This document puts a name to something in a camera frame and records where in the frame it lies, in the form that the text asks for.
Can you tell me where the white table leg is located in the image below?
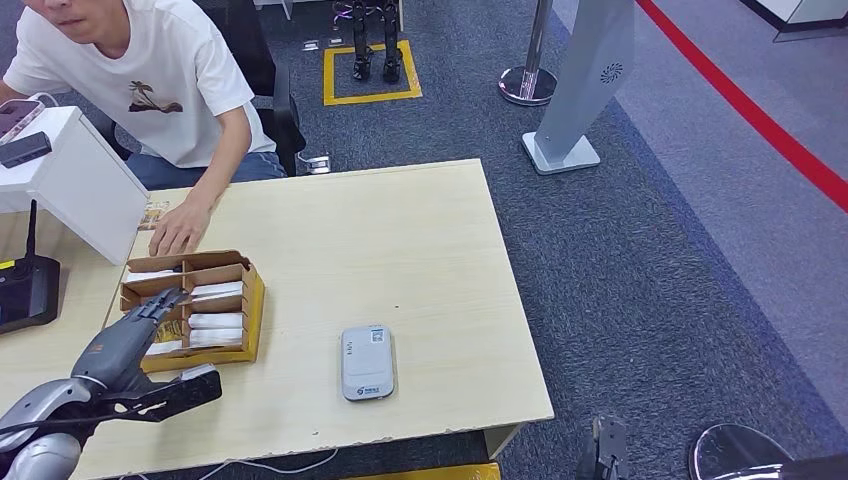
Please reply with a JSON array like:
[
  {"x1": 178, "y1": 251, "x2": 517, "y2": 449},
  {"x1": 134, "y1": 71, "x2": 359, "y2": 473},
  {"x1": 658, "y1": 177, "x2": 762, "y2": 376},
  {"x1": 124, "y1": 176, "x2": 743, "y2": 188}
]
[{"x1": 253, "y1": 0, "x2": 296, "y2": 21}]

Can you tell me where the white counter base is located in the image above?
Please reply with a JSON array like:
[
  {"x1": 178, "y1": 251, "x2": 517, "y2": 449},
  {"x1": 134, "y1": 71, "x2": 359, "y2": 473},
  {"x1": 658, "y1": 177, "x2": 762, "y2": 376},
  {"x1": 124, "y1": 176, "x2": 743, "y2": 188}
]
[{"x1": 738, "y1": 0, "x2": 848, "y2": 44}]

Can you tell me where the yellow floor tape strip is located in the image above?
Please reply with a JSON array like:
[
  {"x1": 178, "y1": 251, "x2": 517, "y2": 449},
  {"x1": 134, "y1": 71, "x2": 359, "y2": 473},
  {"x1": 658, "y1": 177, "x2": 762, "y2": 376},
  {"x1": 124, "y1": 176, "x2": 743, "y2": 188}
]
[{"x1": 347, "y1": 463, "x2": 503, "y2": 480}]

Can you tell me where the black office chair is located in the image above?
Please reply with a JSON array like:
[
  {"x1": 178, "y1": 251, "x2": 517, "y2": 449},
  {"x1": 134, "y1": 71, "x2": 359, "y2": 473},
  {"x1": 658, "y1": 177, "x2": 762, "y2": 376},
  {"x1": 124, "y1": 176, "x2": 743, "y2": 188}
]
[{"x1": 105, "y1": 0, "x2": 309, "y2": 179}]

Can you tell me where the person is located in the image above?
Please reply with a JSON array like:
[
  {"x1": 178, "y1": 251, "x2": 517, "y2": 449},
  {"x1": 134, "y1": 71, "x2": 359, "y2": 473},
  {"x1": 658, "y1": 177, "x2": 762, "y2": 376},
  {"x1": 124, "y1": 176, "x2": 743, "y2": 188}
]
[{"x1": 0, "y1": 0, "x2": 287, "y2": 258}]

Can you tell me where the white desk partition box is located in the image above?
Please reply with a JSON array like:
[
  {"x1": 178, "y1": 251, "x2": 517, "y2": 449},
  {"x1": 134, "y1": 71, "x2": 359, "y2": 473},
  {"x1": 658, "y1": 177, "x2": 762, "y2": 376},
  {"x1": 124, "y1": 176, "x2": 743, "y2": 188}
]
[{"x1": 0, "y1": 105, "x2": 150, "y2": 266}]

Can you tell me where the thin white floor cable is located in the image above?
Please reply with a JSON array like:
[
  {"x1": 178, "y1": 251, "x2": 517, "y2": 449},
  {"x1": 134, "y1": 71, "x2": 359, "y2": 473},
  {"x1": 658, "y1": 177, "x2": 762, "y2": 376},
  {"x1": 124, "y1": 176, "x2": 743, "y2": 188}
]
[{"x1": 122, "y1": 450, "x2": 340, "y2": 480}]

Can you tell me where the small black device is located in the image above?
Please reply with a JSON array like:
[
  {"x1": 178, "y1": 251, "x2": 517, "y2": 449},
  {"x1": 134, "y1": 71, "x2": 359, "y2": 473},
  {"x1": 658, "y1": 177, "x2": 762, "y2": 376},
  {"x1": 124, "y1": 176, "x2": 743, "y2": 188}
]
[{"x1": 0, "y1": 131, "x2": 54, "y2": 170}]

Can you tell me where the grey card reader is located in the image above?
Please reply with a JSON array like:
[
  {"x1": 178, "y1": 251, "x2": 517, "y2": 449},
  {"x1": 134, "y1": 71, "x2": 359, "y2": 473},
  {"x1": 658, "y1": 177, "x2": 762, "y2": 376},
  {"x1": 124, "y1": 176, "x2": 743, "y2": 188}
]
[{"x1": 340, "y1": 324, "x2": 397, "y2": 403}]

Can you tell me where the yellow square floor tape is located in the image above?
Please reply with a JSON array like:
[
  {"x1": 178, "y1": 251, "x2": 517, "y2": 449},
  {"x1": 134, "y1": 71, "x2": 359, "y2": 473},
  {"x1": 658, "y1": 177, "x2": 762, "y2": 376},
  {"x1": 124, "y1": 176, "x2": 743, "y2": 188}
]
[{"x1": 322, "y1": 39, "x2": 424, "y2": 107}]

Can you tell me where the light wooden desk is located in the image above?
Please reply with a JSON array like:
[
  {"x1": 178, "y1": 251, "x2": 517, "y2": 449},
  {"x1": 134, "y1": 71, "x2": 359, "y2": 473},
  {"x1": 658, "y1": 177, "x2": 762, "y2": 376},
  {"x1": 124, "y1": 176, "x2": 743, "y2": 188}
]
[
  {"x1": 0, "y1": 211, "x2": 130, "y2": 425},
  {"x1": 51, "y1": 158, "x2": 556, "y2": 480}
]

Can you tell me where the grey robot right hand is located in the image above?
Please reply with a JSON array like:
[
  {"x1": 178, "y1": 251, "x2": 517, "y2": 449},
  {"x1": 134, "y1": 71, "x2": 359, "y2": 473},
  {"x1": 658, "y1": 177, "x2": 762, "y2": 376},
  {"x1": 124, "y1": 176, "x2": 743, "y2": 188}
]
[{"x1": 576, "y1": 415, "x2": 631, "y2": 480}]

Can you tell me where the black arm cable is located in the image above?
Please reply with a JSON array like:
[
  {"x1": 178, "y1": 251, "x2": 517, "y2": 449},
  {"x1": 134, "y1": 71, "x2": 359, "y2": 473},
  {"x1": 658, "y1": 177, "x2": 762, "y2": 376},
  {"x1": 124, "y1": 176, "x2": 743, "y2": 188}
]
[{"x1": 0, "y1": 405, "x2": 150, "y2": 440}]

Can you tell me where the chrome stanchion post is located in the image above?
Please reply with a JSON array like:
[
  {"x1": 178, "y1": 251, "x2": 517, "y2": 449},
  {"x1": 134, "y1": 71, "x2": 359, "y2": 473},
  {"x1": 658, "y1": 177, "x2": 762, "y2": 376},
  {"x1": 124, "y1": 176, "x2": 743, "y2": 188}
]
[{"x1": 498, "y1": 0, "x2": 559, "y2": 108}]

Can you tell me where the cardboard card organizer box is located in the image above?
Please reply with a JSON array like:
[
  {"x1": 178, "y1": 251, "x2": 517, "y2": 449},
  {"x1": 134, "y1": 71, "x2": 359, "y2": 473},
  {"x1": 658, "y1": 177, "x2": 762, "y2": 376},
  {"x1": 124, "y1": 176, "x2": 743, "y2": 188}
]
[{"x1": 119, "y1": 249, "x2": 266, "y2": 374}]

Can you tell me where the black router with antenna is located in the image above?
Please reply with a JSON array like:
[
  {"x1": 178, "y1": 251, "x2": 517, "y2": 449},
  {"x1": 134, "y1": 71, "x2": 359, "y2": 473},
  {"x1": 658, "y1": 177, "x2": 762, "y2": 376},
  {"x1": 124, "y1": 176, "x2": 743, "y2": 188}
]
[{"x1": 0, "y1": 200, "x2": 62, "y2": 336}]

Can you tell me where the person's left hand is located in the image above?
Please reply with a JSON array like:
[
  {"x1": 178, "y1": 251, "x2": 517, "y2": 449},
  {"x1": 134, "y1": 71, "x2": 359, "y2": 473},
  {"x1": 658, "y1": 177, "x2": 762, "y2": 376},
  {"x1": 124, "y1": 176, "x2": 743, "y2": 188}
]
[{"x1": 148, "y1": 197, "x2": 213, "y2": 258}]

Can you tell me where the round chrome stanchion base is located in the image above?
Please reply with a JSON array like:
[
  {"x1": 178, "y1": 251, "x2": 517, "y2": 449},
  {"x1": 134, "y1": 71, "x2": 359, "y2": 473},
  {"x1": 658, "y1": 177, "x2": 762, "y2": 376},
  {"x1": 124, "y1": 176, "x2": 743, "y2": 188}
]
[{"x1": 688, "y1": 424, "x2": 796, "y2": 480}]

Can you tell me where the grey standing kiosk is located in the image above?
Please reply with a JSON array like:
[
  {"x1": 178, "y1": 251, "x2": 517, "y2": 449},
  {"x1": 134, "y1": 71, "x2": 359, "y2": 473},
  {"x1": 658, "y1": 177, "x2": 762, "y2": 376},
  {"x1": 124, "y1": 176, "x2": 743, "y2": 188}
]
[{"x1": 521, "y1": 0, "x2": 637, "y2": 177}]

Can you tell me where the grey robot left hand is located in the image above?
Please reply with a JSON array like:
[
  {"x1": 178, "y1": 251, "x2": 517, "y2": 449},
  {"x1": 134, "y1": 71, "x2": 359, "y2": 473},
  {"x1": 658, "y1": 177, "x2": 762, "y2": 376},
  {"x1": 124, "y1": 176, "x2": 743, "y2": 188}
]
[{"x1": 70, "y1": 286, "x2": 191, "y2": 393}]

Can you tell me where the smartphone in pale case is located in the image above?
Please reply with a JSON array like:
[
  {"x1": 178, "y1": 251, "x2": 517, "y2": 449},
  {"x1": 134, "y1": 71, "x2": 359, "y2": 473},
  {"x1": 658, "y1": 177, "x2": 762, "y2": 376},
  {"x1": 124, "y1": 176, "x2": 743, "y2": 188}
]
[{"x1": 0, "y1": 99, "x2": 46, "y2": 147}]

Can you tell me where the red floor tape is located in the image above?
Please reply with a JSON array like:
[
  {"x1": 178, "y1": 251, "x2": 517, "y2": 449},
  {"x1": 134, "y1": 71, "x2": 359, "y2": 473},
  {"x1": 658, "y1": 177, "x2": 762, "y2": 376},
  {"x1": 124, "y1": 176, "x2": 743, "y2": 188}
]
[{"x1": 635, "y1": 0, "x2": 848, "y2": 215}]

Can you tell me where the small black humanoid robot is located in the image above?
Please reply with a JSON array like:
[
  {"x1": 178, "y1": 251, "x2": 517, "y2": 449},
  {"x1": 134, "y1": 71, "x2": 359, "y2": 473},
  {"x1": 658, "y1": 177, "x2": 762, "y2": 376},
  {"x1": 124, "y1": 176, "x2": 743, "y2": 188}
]
[{"x1": 331, "y1": 0, "x2": 405, "y2": 85}]

